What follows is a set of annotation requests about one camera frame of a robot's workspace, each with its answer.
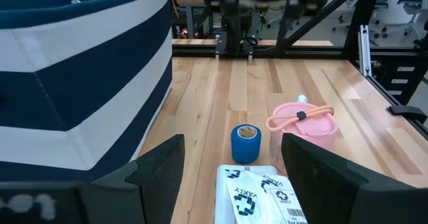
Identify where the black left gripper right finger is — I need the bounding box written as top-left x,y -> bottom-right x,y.
281,132 -> 428,224

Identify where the silver aluminium profile post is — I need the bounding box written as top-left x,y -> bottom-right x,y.
358,24 -> 372,78

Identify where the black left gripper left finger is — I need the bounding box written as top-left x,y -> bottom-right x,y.
78,133 -> 186,224

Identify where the blue bandage roll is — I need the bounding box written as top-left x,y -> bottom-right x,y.
230,123 -> 263,165

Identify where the black drawer cabinet with labels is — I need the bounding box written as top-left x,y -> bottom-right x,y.
368,54 -> 428,105

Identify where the black office chair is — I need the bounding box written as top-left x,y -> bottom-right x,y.
396,0 -> 426,40

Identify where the navy white striped fabric basket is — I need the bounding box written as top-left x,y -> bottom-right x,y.
0,0 -> 174,182

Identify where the black aluminium table frame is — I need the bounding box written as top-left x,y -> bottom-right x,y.
171,0 -> 428,138

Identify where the black table edge clamp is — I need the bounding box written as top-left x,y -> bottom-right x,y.
387,104 -> 428,124

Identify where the pink lidded cup with cord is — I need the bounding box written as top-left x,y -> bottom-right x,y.
264,94 -> 339,177

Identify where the white printed plastic pouch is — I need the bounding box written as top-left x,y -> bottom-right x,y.
224,169 -> 309,224

